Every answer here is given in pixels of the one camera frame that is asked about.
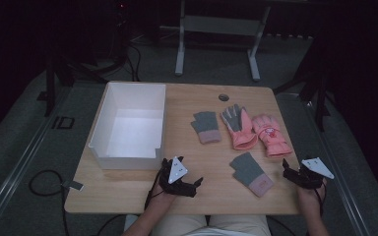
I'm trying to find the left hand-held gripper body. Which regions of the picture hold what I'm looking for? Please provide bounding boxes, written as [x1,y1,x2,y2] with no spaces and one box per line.
[158,155,199,199]

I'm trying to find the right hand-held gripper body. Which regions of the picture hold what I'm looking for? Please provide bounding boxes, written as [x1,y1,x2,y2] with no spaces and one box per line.
[284,156,336,191]

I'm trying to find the pink glove cartoon print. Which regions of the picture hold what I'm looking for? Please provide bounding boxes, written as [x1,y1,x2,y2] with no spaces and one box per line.
[251,113,293,158]

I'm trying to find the gray fingerless glove pink cuff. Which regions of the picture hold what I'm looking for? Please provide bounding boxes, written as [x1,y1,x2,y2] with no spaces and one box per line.
[190,110,222,145]
[228,151,275,198]

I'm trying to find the white storage box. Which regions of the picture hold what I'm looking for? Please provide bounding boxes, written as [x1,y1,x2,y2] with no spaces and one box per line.
[88,81,167,171]

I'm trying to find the pink glove gray palm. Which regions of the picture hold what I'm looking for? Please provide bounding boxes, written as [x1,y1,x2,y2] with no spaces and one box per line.
[220,103,259,151]

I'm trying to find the person's right hand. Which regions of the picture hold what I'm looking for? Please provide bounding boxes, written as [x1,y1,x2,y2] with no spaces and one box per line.
[296,178,328,215]

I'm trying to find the person's left hand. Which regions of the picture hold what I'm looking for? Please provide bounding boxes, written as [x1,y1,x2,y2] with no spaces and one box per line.
[150,182,179,212]

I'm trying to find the person's beige pants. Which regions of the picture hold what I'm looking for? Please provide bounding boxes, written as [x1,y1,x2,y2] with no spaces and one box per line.
[151,213,273,236]

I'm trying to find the white table leg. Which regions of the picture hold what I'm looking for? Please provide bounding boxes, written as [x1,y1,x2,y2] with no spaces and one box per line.
[123,213,140,234]

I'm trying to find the black tripod stand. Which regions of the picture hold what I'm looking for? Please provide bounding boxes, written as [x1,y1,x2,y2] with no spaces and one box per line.
[273,32,334,133]
[36,48,111,118]

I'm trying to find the metal floor rail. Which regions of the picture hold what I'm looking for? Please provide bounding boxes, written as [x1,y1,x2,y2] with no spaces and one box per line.
[0,86,74,236]
[303,96,372,236]

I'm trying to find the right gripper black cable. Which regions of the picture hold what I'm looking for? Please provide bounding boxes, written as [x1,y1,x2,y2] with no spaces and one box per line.
[313,183,328,218]

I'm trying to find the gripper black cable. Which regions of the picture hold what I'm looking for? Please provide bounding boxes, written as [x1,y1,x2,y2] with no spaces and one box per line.
[144,169,165,210]
[313,183,328,218]

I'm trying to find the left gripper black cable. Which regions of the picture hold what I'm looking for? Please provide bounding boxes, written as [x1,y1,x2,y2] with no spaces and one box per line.
[144,169,165,210]

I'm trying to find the black cable under table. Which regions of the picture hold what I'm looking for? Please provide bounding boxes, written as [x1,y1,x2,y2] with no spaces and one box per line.
[90,213,126,236]

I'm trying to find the black background cables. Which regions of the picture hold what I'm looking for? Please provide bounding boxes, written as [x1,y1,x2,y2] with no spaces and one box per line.
[109,19,144,83]

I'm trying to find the black floor cable loop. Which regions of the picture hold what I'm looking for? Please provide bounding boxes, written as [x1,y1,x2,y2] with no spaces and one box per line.
[28,169,71,236]

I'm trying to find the white metal desk frame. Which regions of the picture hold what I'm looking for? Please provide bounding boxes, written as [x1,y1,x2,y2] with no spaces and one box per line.
[158,0,273,83]

